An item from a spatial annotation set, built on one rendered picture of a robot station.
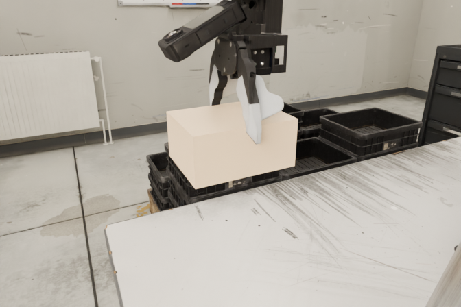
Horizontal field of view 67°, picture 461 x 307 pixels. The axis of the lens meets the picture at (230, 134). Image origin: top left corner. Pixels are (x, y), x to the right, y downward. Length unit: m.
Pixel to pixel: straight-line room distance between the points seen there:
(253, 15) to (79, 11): 2.58
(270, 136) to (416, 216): 0.47
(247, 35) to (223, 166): 0.18
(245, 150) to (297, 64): 3.35
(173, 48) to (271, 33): 0.14
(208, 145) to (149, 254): 0.31
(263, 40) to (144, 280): 0.43
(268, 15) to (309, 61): 3.40
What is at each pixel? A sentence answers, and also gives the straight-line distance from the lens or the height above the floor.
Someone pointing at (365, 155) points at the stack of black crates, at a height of 0.49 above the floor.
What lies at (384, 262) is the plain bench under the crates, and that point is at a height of 0.70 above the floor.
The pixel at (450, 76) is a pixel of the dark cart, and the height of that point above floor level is 0.74.
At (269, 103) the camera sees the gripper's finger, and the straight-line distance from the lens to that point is 0.47.
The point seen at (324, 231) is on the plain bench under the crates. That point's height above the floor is 0.70.
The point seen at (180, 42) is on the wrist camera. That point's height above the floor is 1.09.
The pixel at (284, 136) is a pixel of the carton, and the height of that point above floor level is 0.95.
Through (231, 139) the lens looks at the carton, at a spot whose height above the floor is 0.96.
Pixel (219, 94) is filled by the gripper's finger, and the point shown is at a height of 1.00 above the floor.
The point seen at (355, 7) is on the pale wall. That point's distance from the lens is 4.22.
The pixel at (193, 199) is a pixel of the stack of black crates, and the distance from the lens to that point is 1.25.
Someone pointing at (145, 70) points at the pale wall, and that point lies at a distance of 3.13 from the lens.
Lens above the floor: 1.13
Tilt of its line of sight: 21 degrees down
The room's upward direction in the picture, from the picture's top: straight up
